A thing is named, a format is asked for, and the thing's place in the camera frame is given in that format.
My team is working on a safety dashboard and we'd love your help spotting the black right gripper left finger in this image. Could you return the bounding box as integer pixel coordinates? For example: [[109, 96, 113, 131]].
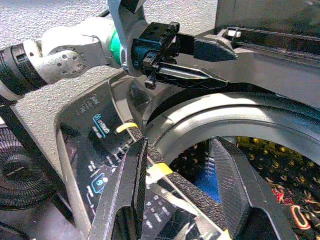
[[88, 137, 149, 240]]

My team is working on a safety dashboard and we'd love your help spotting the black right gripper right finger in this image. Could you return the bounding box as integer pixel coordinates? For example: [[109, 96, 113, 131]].
[[209, 136, 297, 240]]

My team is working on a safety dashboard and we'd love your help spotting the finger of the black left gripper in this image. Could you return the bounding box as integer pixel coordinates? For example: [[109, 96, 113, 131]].
[[156, 62, 229, 90], [177, 34, 238, 63]]

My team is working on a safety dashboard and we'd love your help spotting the dark washing machine lid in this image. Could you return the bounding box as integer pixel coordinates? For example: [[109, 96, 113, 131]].
[[216, 0, 320, 59]]

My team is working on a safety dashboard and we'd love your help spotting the grey top-load washing machine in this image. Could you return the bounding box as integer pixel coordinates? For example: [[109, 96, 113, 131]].
[[9, 24, 320, 240]]

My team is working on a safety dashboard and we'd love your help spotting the teal power button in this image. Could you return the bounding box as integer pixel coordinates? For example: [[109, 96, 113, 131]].
[[90, 174, 109, 196]]

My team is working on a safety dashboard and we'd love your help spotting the blue garment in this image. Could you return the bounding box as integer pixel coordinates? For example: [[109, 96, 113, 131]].
[[192, 171, 223, 204]]

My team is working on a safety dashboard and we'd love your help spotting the short yellow tape strip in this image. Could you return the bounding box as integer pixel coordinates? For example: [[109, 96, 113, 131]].
[[146, 163, 174, 185]]

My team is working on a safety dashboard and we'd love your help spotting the black velcro strip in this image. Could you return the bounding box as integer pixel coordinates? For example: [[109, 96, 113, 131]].
[[128, 127, 228, 231]]

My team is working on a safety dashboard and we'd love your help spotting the grey washer inner tub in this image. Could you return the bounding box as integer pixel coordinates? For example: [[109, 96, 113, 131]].
[[144, 91, 320, 177]]

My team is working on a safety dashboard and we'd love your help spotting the dark patterned garment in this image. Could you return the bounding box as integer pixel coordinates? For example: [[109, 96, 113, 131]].
[[169, 136, 320, 240]]

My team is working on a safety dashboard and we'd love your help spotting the long yellow tape strip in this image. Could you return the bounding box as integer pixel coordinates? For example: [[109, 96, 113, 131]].
[[115, 121, 139, 135]]

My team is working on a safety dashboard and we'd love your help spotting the blue start pause button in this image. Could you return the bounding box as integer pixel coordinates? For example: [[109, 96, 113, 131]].
[[87, 113, 112, 148]]

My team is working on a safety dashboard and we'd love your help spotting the black floor fan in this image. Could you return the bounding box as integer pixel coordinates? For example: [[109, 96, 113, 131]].
[[0, 124, 66, 211]]

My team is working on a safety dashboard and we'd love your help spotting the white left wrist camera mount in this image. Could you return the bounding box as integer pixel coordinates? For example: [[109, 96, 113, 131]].
[[107, 0, 144, 77]]

